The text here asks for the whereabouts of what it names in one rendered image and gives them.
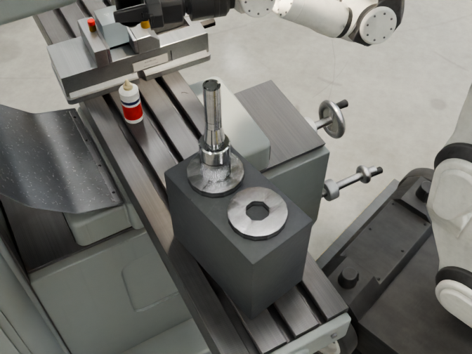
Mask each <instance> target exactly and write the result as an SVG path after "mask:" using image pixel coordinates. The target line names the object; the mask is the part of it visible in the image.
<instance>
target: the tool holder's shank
mask: <svg viewBox="0 0 472 354"><path fill-rule="evenodd" d="M202 88H203V99H204V120H205V127H204V136H203V139H204V142H205V143H207V145H208V146H210V147H213V148H215V147H218V146H219V145H221V143H222V142H223V141H224V140H225V134H224V131H223V126H222V113H221V83H218V80H216V79H207V80H206V81H205V82H204V83H203V84H202Z"/></svg>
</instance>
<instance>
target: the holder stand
mask: <svg viewBox="0 0 472 354"><path fill-rule="evenodd" d="M230 167H231V171H230V175H229V176H228V177H227V178H226V179H225V180H224V181H220V182H211V181H208V180H206V179H205V178H204V177H203V176H202V175H201V169H200V160H199V151H198V152H196V153H195V154H193V155H191V156H190V157H188V158H187V159H184V160H183V161H182V162H180V163H178V164H177V165H175V166H173V167H171V168H170V169H168V170H167V171H165V172H164V178H165V183H166V191H167V195H168V201H169V208H170V213H171V221H172V226H173V234H174V236H175V237H176V238H177V239H178V241H179V242H180V243H181V244H182V245H183V246H184V247H185V248H186V249H187V250H188V251H189V252H190V254H191V255H192V256H193V257H194V258H195V259H196V260H197V262H198V263H199V264H200V265H201V266H202V267H203V268H204V269H205V270H206V271H207V272H208V274H210V276H211V277H212V278H213V279H214V280H215V281H216V283H217V284H218V285H219V286H220V287H221V288H222V289H223V291H224V292H225V293H226V294H227V295H228V296H229V297H230V298H231V299H232V300H233V301H234V302H235V303H236V305H237V306H238V307H239V308H240V309H241V310H242V311H243V313H244V314H245V315H246V316H247V317H248V318H249V319H250V320H252V319H254V318H255V317H256V316H257V315H258V314H260V313H261V312H262V311H264V310H265V309H266V308H267V307H268V306H270V305H271V304H272V303H274V302H275V301H276V300H278V299H279V298H280V297H281V296H283V295H284V294H285V293H287V292H288V291H289V290H290V289H291V288H292V287H294V286H295V285H297V284H298V283H299V282H300V281H301V280H302V279H303V271H304V267H305V263H306V256H307V251H308V244H309V240H310V233H311V228H312V224H313V220H312V219H311V218H310V217H309V216H308V215H307V214H305V213H304V212H303V211H302V210H301V209H300V208H299V207H298V206H296V205H295V203H293V202H292V201H291V200H290V199H289V198H288V197H287V196H286V195H285V194H284V193H282V192H281V191H280V190H279V189H278V188H277V187H276V186H274V185H273V184H272V183H271V182H270V181H269V180H268V179H267V178H266V177H265V176H264V175H263V174H262V173H261V172H259V171H258V170H257V169H256V168H255V167H254V166H253V165H251V164H250V163H249V162H248V161H247V160H246V159H245V158H243V156H242V155H241V154H240V153H239V152H238V151H236V150H235V149H234V148H233V147H232V146H230Z"/></svg>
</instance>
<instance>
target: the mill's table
mask: <svg viewBox="0 0 472 354"><path fill-rule="evenodd" d="M108 6H112V3H111V0H77V1H76V2H75V3H73V4H70V5H68V6H63V7H61V8H57V9H54V10H51V11H47V12H44V13H40V14H37V15H33V18H34V21H35V23H36V24H37V26H38V28H39V30H40V32H41V34H42V36H43V37H44V39H45V41H46V43H47V45H48V46H50V45H53V44H56V43H60V42H62V41H67V40H69V39H73V38H77V37H80V36H81V33H80V30H79V26H78V22H77V21H78V20H81V19H84V18H90V17H92V18H93V19H94V20H95V23H96V19H95V15H94V12H93V11H96V10H98V9H102V8H106V7H108ZM139 81H140V83H139V84H136V86H137V87H138V90H139V94H140V101H141V105H142V110H143V119H142V120H141V121H140V122H138V123H136V124H130V123H128V122H127V121H126V120H125V118H124V112H123V109H122V103H121V99H120V95H119V90H118V91H114V92H111V93H108V94H105V95H103V96H99V97H96V98H92V99H90V100H86V101H84V102H81V103H79V105H80V107H81V109H82V111H83V113H84V114H85V116H86V118H87V120H88V122H89V124H90V125H91V128H92V129H93V132H94V133H95V135H96V137H97V139H98V141H99V143H100V145H101V147H102V148H103V150H104V152H105V154H106V156H107V158H108V159H109V161H110V163H111V165H112V168H113V169H114V171H115V173H116V175H117V177H118V179H119V180H120V182H121V184H122V186H123V188H124V190H125V191H126V193H127V195H128V197H129V199H130V201H131V203H132V205H133V207H134V209H135V210H136V213H137V214H138V216H139V218H140V220H141V222H142V224H143V225H144V227H145V229H146V231H147V233H148V235H149V236H150V239H151V240H152V243H153V244H154V246H155V248H156V250H157V252H158V254H159V256H160V257H161V259H162V261H163V263H164V265H165V267H166V269H167V270H168V272H169V274H170V276H171V279H172V280H173V282H174V284H175V286H176V288H177V290H178V291H179V293H180V295H181V297H182V299H183V300H184V302H185V304H186V306H187V308H188V310H189V312H190V314H191V316H192V318H193V320H194V321H195V323H196V325H197V327H198V329H199V331H200V333H201V334H202V336H203V338H204V340H205V342H206V344H207V345H208V347H209V350H210V351H211V354H313V353H315V352H317V351H319V350H320V349H322V348H324V347H325V346H328V345H329V344H331V343H333V342H335V341H337V340H338V339H340V338H342V337H344V336H345V335H346V332H347V330H348V327H349V324H350V321H351V318H350V316H349V314H348V313H347V312H348V306H347V305H346V303H345V302H344V300H343V299H342V298H341V296H340V295H339V293H338V292H337V290H336V289H335V288H334V286H333V285H332V284H331V282H330V281H329V280H328V278H327V276H326V275H325V274H324V273H323V271H322V270H321V268H320V267H319V265H318V264H317V263H316V262H315V260H314V258H313V257H312V256H311V255H310V253H309V252H308V251H307V256H306V263H305V267H304V271H303V279H302V280H301V281H300V282H299V283H298V284H297V285H295V286H294V287H292V288H291V289H290V290H289V291H288V292H287V293H285V294H284V295H283V296H281V297H280V298H279V299H278V300H276V301H275V302H274V303H272V304H271V305H270V306H268V307H267V308H266V309H265V310H264V311H262V312H261V313H260V314H258V315H257V316H256V317H255V318H254V319H252V320H250V319H249V318H248V317H247V316H246V315H245V314H244V313H243V311H242V310H241V309H240V308H239V307H238V306H237V305H236V303H235V302H234V301H233V300H232V299H231V298H230V297H229V296H228V295H227V294H226V293H225V292H224V291H223V289H222V288H221V287H220V286H219V285H218V284H217V283H216V281H215V280H214V279H213V278H212V277H211V276H210V274H208V272H207V271H206V270H205V269H204V268H203V267H202V266H201V265H200V264H199V263H198V262H197V260H196V259H195V258H194V257H193V256H192V255H191V254H190V252H189V251H188V250H187V249H186V248H185V247H184V246H183V245H182V244H181V243H180V242H179V241H178V239H177V238H176V237H175V236H174V234H173V226H172V221H171V213H170V208H169V201H168V195H167V191H166V183H165V178H164V172H165V171H167V170H168V169H170V168H171V167H173V166H175V165H177V164H178V163H180V162H182V161H183V160H184V159H187V158H188V157H190V156H191V155H193V154H195V153H196V152H198V151H199V139H200V137H201V136H202V135H203V134H204V127H205V120H204V106H203V104H202V103H201V102H200V100H199V99H198V97H197V96H196V95H195V93H194V92H193V90H192V89H191V88H190V86H189V85H188V83H187V82H186V81H185V80H184V78H183V77H182V75H181V74H180V72H179V71H176V72H172V73H170V74H166V75H164V76H161V77H157V78H154V79H151V80H148V81H147V80H146V78H145V77H141V78H139Z"/></svg>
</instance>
